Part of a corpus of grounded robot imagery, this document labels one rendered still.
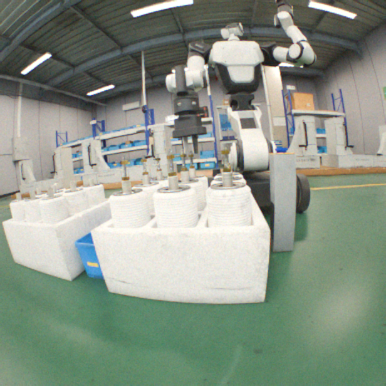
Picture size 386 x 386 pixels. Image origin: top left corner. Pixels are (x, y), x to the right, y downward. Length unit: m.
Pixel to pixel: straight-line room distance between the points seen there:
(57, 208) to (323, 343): 0.74
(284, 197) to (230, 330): 0.40
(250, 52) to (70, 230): 1.12
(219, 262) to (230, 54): 0.97
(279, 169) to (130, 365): 0.59
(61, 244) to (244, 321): 0.51
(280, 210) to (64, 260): 0.66
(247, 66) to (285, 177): 0.69
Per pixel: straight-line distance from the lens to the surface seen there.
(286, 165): 0.60
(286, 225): 0.64
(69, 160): 3.87
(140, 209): 0.45
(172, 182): 0.42
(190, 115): 0.64
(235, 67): 1.09
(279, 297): 0.49
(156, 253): 0.41
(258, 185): 0.95
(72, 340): 0.47
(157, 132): 2.71
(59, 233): 0.61
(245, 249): 0.38
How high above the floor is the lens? 0.32
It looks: 10 degrees down
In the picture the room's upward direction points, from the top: 5 degrees counter-clockwise
